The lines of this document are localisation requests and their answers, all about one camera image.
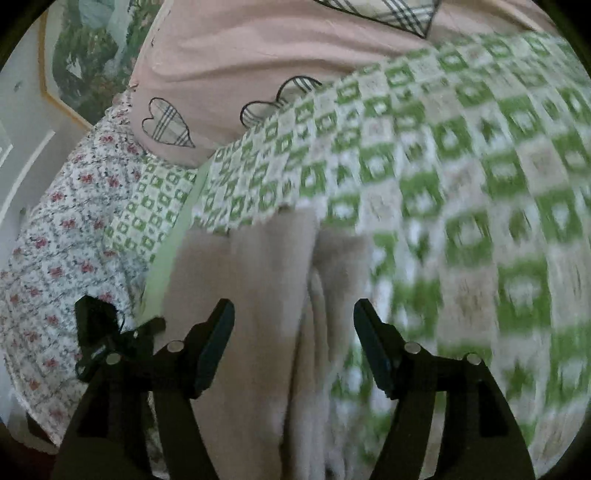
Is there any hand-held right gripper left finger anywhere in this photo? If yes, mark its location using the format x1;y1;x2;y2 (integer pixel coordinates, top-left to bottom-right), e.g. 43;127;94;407
51;298;236;480

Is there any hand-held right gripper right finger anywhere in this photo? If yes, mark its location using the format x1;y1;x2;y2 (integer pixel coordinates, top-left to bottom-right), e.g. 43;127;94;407
353;298;536;480

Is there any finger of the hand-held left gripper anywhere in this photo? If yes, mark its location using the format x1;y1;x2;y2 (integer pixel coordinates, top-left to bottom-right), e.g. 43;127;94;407
119;318;167;357
74;295;126;381

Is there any grey knitted sweater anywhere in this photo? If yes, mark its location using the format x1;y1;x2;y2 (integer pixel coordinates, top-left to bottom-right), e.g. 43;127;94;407
152;210;375;480

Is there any floral bed sheet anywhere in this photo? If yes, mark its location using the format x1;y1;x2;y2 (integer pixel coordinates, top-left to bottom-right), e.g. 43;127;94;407
0;90;204;450

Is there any white panelled door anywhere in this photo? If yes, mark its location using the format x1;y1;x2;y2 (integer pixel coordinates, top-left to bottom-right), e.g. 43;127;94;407
0;104;57;232

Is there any green checked blanket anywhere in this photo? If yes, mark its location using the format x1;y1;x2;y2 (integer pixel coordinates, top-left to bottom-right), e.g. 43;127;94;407
104;30;591;480

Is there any pink quilt with plaid hearts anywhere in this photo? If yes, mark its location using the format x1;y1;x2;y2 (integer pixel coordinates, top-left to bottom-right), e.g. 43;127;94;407
129;0;555;169

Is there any framed wall picture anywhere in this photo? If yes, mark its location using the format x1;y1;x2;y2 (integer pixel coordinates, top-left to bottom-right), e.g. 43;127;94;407
39;0;158;131

